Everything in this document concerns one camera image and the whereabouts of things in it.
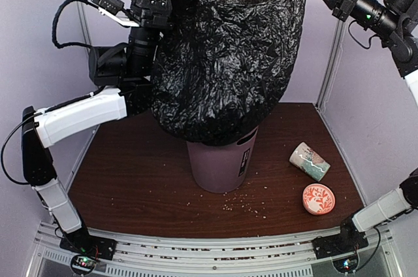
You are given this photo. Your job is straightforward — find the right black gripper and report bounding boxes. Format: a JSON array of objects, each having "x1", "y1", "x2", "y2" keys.
[{"x1": 306, "y1": 0, "x2": 404, "y2": 39}]

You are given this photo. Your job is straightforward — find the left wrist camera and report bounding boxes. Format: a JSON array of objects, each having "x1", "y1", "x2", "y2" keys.
[{"x1": 91, "y1": 0, "x2": 139, "y2": 27}]

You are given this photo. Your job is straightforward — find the left aluminium frame post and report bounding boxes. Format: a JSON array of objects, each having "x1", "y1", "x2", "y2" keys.
[{"x1": 76, "y1": 2, "x2": 91, "y2": 45}]

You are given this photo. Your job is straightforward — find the floral ceramic mug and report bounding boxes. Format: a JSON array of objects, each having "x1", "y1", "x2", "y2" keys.
[{"x1": 289, "y1": 142, "x2": 330, "y2": 182}]

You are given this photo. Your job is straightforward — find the mauve plastic trash bin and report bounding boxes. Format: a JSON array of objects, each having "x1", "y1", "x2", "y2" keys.
[{"x1": 187, "y1": 128, "x2": 258, "y2": 193}]

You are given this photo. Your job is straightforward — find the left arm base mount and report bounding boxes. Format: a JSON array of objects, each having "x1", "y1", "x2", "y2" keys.
[{"x1": 59, "y1": 232, "x2": 117, "y2": 276}]

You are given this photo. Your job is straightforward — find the aluminium front rail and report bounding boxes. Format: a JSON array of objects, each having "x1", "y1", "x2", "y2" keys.
[{"x1": 24, "y1": 222, "x2": 405, "y2": 276}]

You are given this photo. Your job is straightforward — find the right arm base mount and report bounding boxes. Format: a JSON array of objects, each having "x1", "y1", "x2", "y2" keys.
[{"x1": 312, "y1": 235, "x2": 369, "y2": 274}]

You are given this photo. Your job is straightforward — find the black plastic trash bag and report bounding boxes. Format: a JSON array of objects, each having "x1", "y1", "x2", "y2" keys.
[{"x1": 150, "y1": 0, "x2": 306, "y2": 146}]

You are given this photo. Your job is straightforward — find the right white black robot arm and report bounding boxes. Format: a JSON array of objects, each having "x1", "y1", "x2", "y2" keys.
[{"x1": 313, "y1": 0, "x2": 417, "y2": 252}]

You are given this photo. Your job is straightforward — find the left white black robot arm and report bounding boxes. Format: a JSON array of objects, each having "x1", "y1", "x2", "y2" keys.
[{"x1": 21, "y1": 0, "x2": 172, "y2": 253}]

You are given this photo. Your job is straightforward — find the right aluminium frame post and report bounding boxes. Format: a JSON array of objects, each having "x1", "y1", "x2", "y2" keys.
[{"x1": 316, "y1": 20, "x2": 348, "y2": 115}]

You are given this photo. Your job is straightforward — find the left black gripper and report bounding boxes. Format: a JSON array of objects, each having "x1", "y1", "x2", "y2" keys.
[{"x1": 125, "y1": 0, "x2": 176, "y2": 76}]

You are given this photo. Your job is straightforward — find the aluminium frame post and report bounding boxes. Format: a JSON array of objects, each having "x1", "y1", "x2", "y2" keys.
[
  {"x1": 76, "y1": 2, "x2": 91, "y2": 45},
  {"x1": 316, "y1": 20, "x2": 348, "y2": 115}
]

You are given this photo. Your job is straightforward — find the orange patterned ceramic bowl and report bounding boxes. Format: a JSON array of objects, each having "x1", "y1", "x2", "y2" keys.
[{"x1": 302, "y1": 184, "x2": 336, "y2": 216}]

